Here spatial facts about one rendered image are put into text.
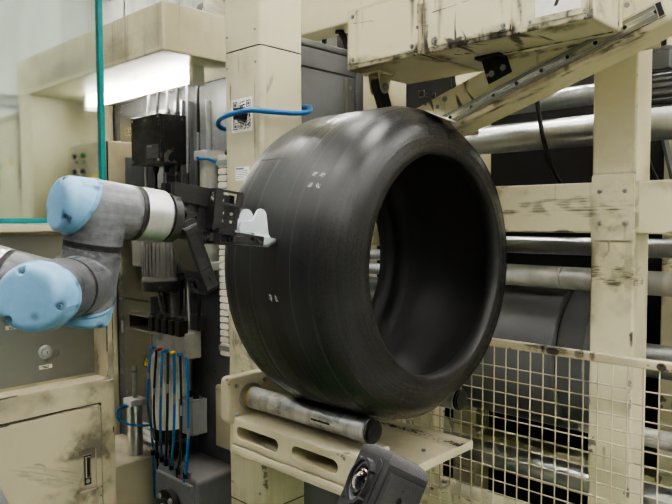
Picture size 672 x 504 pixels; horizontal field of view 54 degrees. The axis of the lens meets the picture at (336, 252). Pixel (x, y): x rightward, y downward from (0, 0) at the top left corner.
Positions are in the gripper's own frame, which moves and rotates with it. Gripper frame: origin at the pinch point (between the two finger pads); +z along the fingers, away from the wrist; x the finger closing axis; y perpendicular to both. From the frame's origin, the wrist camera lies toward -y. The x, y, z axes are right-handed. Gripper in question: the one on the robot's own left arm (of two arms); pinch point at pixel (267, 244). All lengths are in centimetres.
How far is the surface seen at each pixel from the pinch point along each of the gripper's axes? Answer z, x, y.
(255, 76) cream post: 18, 30, 38
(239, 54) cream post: 17, 35, 43
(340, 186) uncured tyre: 5.6, -10.0, 10.2
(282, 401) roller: 19.1, 13.8, -30.0
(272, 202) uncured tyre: 2.4, 2.5, 7.3
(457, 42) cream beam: 43, -5, 47
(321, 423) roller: 18.7, 2.3, -31.9
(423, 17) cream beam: 43, 4, 54
